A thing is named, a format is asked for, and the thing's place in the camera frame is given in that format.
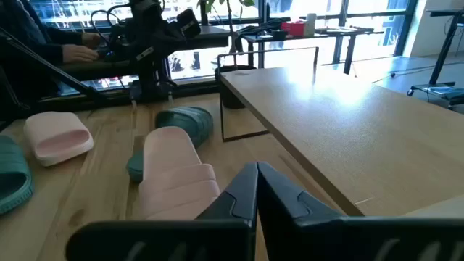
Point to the black background desk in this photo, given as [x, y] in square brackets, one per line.
[261, 38]

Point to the pink rubber slide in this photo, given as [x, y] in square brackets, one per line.
[170, 174]
[54, 127]

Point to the dark grey desk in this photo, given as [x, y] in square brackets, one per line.
[214, 36]

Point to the white cup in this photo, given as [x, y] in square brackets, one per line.
[311, 25]

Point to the wooden shelf black metal frame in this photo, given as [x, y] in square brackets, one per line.
[344, 127]

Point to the person's hand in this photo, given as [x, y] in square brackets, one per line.
[91, 40]
[78, 54]

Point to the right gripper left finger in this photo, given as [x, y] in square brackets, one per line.
[217, 239]

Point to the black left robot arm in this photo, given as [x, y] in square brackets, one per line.
[152, 40]

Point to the green plant in black pot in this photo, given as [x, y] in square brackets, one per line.
[232, 99]

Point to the black standing desk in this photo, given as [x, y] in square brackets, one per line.
[449, 40]

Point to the black bag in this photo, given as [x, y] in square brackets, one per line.
[261, 27]

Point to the green rubber slide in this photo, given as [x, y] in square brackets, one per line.
[188, 121]
[12, 170]

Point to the red box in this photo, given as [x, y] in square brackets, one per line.
[293, 29]

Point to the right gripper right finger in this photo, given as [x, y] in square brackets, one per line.
[326, 239]

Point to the black aluminium table frame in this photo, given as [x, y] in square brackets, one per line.
[188, 90]

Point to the person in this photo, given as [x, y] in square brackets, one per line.
[21, 29]

